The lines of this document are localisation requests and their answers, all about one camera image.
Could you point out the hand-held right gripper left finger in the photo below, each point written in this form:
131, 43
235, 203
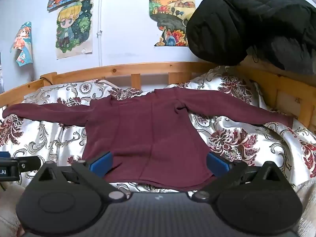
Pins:
101, 164

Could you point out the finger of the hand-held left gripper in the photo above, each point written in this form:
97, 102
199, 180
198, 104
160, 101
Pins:
30, 164

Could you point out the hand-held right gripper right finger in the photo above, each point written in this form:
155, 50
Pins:
216, 164

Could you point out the maroon sweater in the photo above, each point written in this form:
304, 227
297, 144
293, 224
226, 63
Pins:
153, 133

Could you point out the floral satin blanket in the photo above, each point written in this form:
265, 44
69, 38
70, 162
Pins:
234, 138

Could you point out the cream fluffy cloth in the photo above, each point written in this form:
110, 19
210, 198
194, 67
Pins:
307, 202
8, 209

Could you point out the small curled cartoon girl poster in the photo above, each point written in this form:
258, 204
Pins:
23, 44

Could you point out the blond cartoon character poster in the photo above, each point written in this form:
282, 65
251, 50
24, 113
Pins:
71, 27

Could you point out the black puffer jacket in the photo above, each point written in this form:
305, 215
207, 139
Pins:
234, 17

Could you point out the grey monochrome wall poster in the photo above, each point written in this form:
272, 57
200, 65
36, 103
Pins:
1, 74

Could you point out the wooden bed frame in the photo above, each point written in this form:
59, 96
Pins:
123, 69

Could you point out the white wall pipe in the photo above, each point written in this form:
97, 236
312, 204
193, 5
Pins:
100, 17

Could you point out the landscape wall poster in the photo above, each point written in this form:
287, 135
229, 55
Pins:
170, 14

